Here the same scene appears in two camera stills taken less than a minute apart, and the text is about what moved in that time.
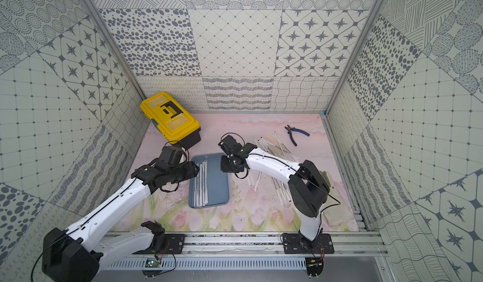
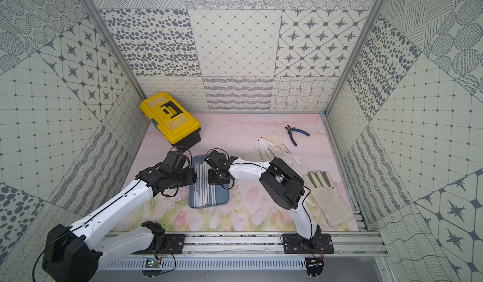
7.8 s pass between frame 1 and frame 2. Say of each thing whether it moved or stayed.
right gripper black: moved
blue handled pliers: stayed
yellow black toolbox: stayed
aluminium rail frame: stayed
